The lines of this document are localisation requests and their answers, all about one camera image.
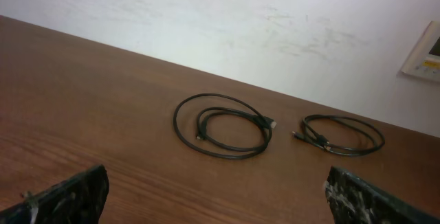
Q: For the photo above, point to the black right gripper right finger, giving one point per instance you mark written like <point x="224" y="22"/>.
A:
<point x="354" y="200"/>

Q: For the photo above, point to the white wall thermostat panel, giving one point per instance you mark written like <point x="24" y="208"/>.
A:
<point x="423" y="60"/>

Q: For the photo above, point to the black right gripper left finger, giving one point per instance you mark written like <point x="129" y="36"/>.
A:
<point x="79" y="199"/>

